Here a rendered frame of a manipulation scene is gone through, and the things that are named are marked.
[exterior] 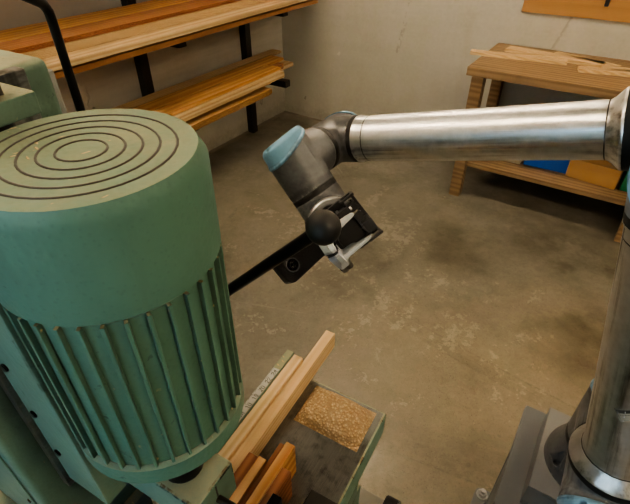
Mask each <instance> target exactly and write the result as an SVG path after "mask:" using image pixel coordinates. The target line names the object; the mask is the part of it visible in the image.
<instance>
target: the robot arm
mask: <svg viewBox="0 0 630 504"><path fill-rule="evenodd" d="M263 159H264V161H265V162H266V164H267V166H268V169H269V171H270V172H272V173H273V175H274V176H275V178H276V179H277V181H278V182H279V184H280V185H281V187H282V188H283V190H284V191H285V193H286V194H287V196H288V197H289V198H290V200H291V201H292V203H293V204H294V206H295V207H296V209H297V210H298V212H299V213H300V215H301V216H302V218H303V219H304V221H305V224H306V221H307V219H308V217H309V216H310V215H311V214H312V213H313V212H315V211H317V210H322V209H325V210H330V211H332V212H333V213H335V214H336V215H337V216H338V218H339V219H340V221H341V226H342V230H341V234H340V236H339V237H338V239H337V240H336V241H335V242H334V243H332V244H330V245H327V246H320V245H317V244H315V243H312V244H311V245H309V246H307V247H306V248H304V249H303V250H301V251H300V252H298V253H296V254H295V255H293V256H292V257H290V258H289V259H287V260H286V261H284V262H282V263H281V264H279V265H278V266H276V267H275V268H273V270H274V271H275V272H276V274H277V275H278V276H279V277H280V278H281V280H282V281H283V282H284V283H285V284H290V283H294V282H297V281H298V280H299V279H300V278H301V277H302V276H303V275H304V274H305V273H306V272H307V271H308V270H309V269H310V268H312V267H313V266H314V265H315V264H316V263H317V262H318V261H319V260H320V259H321V258H322V257H323V256H324V255H326V256H328V259H329V260H330V262H332V263H333V264H334V265H335V266H336V267H337V268H338V269H340V270H341V271H342V272H343V273H346V272H348V271H349V270H350V269H351V268H353V263H352V262H351V260H350V259H349V257H350V256H351V255H352V254H354V253H355V252H356V251H357V250H358V249H360V248H361V249H362V248H363V247H364V246H365V245H367V244H368V243H369V242H372V241H373V240H374V239H375V238H377V237H378V236H379V235H380V234H382V233H383V230H381V229H380V228H379V227H378V226H377V225H376V224H375V222H374V221H373V220H372V218H371V217H370V216H369V215H368V213H367V212H366V211H365V210H364V208H363V207H362V206H361V204H360V203H359V202H358V201H357V199H356V198H355V197H354V196H353V195H354V193H353V192H351V191H349V192H348V193H346V194H345V193H344V192H343V190H342V188H341V187H340V185H339V184H338V182H337V181H336V179H335V178H334V177H333V175H332V173H331V172H330V170H331V169H333V168H334V167H336V166H337V165H338V164H340V163H342V162H365V161H492V160H606V161H608V162H610V163H611V164H612V165H613V166H614V167H615V168H616V169H618V170H619V171H628V176H627V197H626V202H625V207H624V214H623V219H622V223H623V226H624V227H623V232H622V237H621V242H620V248H619V253H618V258H617V263H616V268H615V274H614V279H613V284H612V289H611V295H610V300H609V305H608V310H607V315H606V321H605V326H604V331H603V336H602V342H601V347H600V352H599V357H598V362H597V368H596V373H595V378H594V379H592V381H591V383H590V386H589V387H588V389H587V391H586V393H585V394H584V396H583V398H582V399H581V401H580V403H579V405H578V406H577V408H576V410H575V412H574V413H573V415H572V417H571V419H570V420H569V422H567V423H565V424H563V425H561V426H559V427H557V428H556V429H554V430H553V431H552V432H551V433H550V435H549V436H548V438H547V440H546V442H545V445H544V458H545V462H546V465H547V467H548V469H549V471H550V473H551V475H552V476H553V478H554V479H555V480H556V482H557V483H558V484H559V485H560V491H559V495H558V497H557V500H556V502H557V504H630V86H629V87H627V88H626V89H625V90H623V91H622V92H621V93H620V94H619V95H618V96H616V97H615V98H613V99H602V100H588V101H573V102H558V103H544V104H529V105H514V106H499V107H485V108H470V109H455V110H440V111H426V112H411V113H396V114H381V115H367V116H366V115H362V114H361V115H357V114H355V113H353V112H350V111H340V112H335V113H333V114H331V115H329V116H327V117H326V118H325V119H324V120H322V121H320V122H319V123H317V124H315V125H313V126H312V127H310V128H308V129H305V130H304V128H302V127H301V126H299V125H297V126H295V127H294V128H292V129H291V130H290V131H288V132H287V133H286V134H284V135H283V136H282V137H280V138H279V139H278V140H277V141H275V142H274V143H273V144H272V145H270V146H269V147H268V148H267V149H266V150H265V151H264V152H263ZM350 197H351V198H352V199H350V200H349V198H350ZM362 228H363V229H362ZM377 230H378V232H377V233H376V234H375V235H373V234H374V233H375V232H376V231H377ZM565 430H566V431H565Z"/></svg>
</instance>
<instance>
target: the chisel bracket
mask: <svg viewBox="0 0 630 504"><path fill-rule="evenodd" d="M130 484H131V485H133V486H134V487H135V488H137V489H138V490H140V491H141V492H143V493H144V494H146V495H147V496H149V497H150V498H152V499H153V500H154V501H156V502H157V503H159V504H218V503H217V502H216V500H217V498H218V496H219V495H222V496H224V497H226V498H228V499H229V498H230V497H231V495H232V494H233V492H234V491H235V490H236V482H235V478H234V473H233V468H232V463H231V462H230V461H229V460H227V459H225V458H224V457H222V456H220V455H219V454H217V453H216V454H215V455H213V456H212V457H211V458H210V459H209V460H207V461H206V462H205V463H204V464H203V468H202V470H201V471H200V473H199V474H198V475H197V476H196V477H195V478H194V479H192V480H191V481H189V482H186V483H182V484H177V483H172V482H170V481H169V480H166V481H161V482H156V483H145V484H137V483H130Z"/></svg>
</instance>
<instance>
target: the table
mask: <svg viewBox="0 0 630 504"><path fill-rule="evenodd" d="M316 385H317V386H319V387H321V388H324V389H326V390H329V391H332V392H334V393H337V394H339V395H341V396H343V397H345V398H347V399H350V400H352V401H354V402H356V403H357V404H359V405H360V406H362V407H364V408H366V409H368V410H370V411H372V412H375V413H377V414H376V416H375V418H374V420H373V422H372V424H371V426H370V427H369V429H368V431H367V433H366V435H365V437H364V439H363V441H362V443H361V445H360V447H359V448H358V450H357V452H355V451H353V450H351V449H349V448H347V447H345V446H343V445H341V444H339V443H338V442H336V441H334V440H332V439H330V438H328V437H326V436H324V435H322V434H320V433H318V432H316V431H314V430H312V429H310V428H308V427H306V426H305V425H303V424H301V423H299V422H297V421H295V420H293V419H294V418H295V416H296V415H297V413H298V412H299V411H300V409H301V408H302V406H303V405H304V403H305V402H306V400H307V399H308V397H309V396H310V394H311V393H312V391H313V390H314V388H315V387H316ZM385 417H386V414H385V413H384V412H381V411H379V410H377V409H375V408H373V407H371V406H369V405H366V404H364V403H362V402H360V401H358V400H356V399H354V398H351V397H349V396H347V395H345V394H343V393H341V392H339V391H336V390H334V389H332V388H330V387H328V386H326V385H324V384H321V383H319V382H317V381H315V380H313V379H312V380H311V381H310V383H309V384H308V385H307V387H306V388H305V390H304V391H303V393H302V394H301V395H300V397H299V398H298V400H297V401H296V403H295V404H294V406H293V407H292V408H291V410H290V411H289V413H288V414H287V416H286V417H285V419H284V420H283V421H282V423H281V424H280V426H279V427H278V429H277V430H276V431H275V433H274V434H273V436H272V437H271V439H270V440H269V442H268V443H267V444H266V446H265V447H264V449H263V450H262V452H261V453H260V455H259V456H261V457H262V458H264V459H266V461H267V462H268V460H269V459H270V457H271V456H272V454H273V453H274V451H275V450H276V448H277V447H278V445H279V444H280V443H282V444H284V445H285V443H286V442H288V443H290V444H292V445H294V446H295V454H296V473H295V474H294V476H293V478H292V479H291V482H292V497H291V499H290V501H289V502H288V504H301V503H302V502H304V501H305V499H306V497H307V495H308V494H309V492H310V490H314V491H316V492H318V493H319V494H321V495H323V496H325V497H326V498H328V499H330V500H332V501H333V502H335V503H337V504H348V502H349V500H350V498H351V496H352V494H353V492H354V490H355V488H356V486H357V484H358V482H359V480H360V478H361V476H362V474H363V472H364V470H365V468H366V466H367V464H368V462H369V460H370V458H371V456H372V454H373V451H374V449H375V447H376V445H377V443H378V441H379V439H380V437H381V435H382V433H383V430H384V423H385ZM259 456H258V457H259Z"/></svg>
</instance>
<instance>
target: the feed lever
mask: <svg viewBox="0 0 630 504"><path fill-rule="evenodd" d="M305 230H306V231H305V232H304V233H302V234H301V235H299V236H298V237H296V238H295V239H293V240H292V241H290V242H289V243H287V244H286V245H285V246H283V247H282V248H280V249H279V250H277V251H276V252H274V253H273V254H271V255H270V256H268V257H267V258H266V259H264V260H263V261H261V262H260V263H258V264H257V265H255V266H254V267H252V268H251V269H249V270H248V271H247V272H245V273H244V274H242V275H241V276H239V277H238V278H236V279H235V280H233V281H232V282H230V283H229V284H228V289H229V296H231V295H233V294H234V293H236V292H237V291H239V290H240V289H242V288H244V287H245V286H247V285H248V284H250V283H251V282H253V281H254V280H256V279H258V278H259V277H261V276H262V275H264V274H265V273H267V272H268V271H270V270H272V269H273V268H275V267H276V266H278V265H279V264H281V263H282V262H284V261H286V260H287V259H289V258H290V257H292V256H293V255H295V254H296V253H298V252H300V251H301V250H303V249H304V248H306V247H307V246H309V245H311V244H312V243H315V244H317V245H320V246H327V245H330V244H332V243H334V242H335V241H336V240H337V239H338V237H339V236H340V234H341V230H342V226H341V221H340V219H339V218H338V216H337V215H336V214H335V213H333V212H332V211H330V210H325V209H322V210H317V211H315V212H313V213H312V214H311V215H310V216H309V217H308V219H307V221H306V225H305Z"/></svg>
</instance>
